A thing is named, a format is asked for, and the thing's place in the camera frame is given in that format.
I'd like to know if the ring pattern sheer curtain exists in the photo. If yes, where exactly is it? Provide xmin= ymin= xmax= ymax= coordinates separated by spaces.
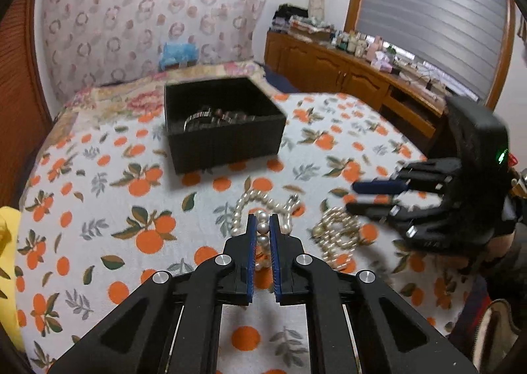
xmin=38 ymin=0 xmax=270 ymax=101

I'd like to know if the wooden low cabinet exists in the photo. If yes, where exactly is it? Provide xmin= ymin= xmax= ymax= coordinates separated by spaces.
xmin=263 ymin=29 xmax=451 ymax=142

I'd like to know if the grey window blind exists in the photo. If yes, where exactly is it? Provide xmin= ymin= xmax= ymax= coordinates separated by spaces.
xmin=356 ymin=0 xmax=513 ymax=101

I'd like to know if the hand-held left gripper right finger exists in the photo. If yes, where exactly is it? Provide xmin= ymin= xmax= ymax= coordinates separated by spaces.
xmin=269 ymin=213 xmax=479 ymax=374

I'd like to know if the floral bed blanket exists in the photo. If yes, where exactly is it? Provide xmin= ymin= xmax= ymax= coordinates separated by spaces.
xmin=61 ymin=60 xmax=270 ymax=121

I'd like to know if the brown louvred wardrobe door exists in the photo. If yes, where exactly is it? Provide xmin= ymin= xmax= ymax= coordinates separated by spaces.
xmin=0 ymin=0 xmax=56 ymax=212

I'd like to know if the beige zip bag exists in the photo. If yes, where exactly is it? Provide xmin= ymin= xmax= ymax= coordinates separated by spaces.
xmin=470 ymin=298 xmax=527 ymax=372

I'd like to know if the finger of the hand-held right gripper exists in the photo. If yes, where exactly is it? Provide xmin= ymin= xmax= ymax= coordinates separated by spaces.
xmin=345 ymin=192 xmax=454 ymax=240
xmin=353 ymin=157 xmax=462 ymax=196

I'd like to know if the blue plastic bag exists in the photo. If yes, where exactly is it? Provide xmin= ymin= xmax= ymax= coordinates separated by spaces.
xmin=158 ymin=40 xmax=199 ymax=71

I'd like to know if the row of cosmetic bottles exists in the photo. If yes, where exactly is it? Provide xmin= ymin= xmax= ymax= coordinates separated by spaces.
xmin=334 ymin=28 xmax=398 ymax=59

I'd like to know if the black square box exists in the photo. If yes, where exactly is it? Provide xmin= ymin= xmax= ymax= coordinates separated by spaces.
xmin=164 ymin=76 xmax=288 ymax=175

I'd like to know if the silver bangle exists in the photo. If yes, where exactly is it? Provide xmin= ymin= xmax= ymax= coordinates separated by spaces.
xmin=184 ymin=107 xmax=217 ymax=134

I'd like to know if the yellow plush toy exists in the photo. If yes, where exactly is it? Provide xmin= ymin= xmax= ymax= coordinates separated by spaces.
xmin=0 ymin=205 xmax=26 ymax=356

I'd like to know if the large white pearl necklace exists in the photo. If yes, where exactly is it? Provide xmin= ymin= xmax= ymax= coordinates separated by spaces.
xmin=230 ymin=188 xmax=306 ymax=273

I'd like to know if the folded clothes pile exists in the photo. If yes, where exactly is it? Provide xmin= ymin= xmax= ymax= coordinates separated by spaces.
xmin=288 ymin=14 xmax=337 ymax=40

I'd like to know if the pink tissue box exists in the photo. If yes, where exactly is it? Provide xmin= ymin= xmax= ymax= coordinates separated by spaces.
xmin=370 ymin=54 xmax=395 ymax=73

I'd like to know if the stack of folded clothes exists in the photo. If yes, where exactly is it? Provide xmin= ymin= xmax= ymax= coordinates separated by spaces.
xmin=272 ymin=5 xmax=310 ymax=34

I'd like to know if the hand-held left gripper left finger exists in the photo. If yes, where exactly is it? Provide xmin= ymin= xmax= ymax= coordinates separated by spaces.
xmin=47 ymin=213 xmax=259 ymax=374

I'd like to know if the small cream pearl necklace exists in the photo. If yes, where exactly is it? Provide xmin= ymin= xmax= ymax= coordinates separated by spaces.
xmin=312 ymin=208 xmax=373 ymax=274

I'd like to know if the dark blue bed sheet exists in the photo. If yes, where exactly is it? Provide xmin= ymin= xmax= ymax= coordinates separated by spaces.
xmin=261 ymin=63 xmax=303 ymax=94

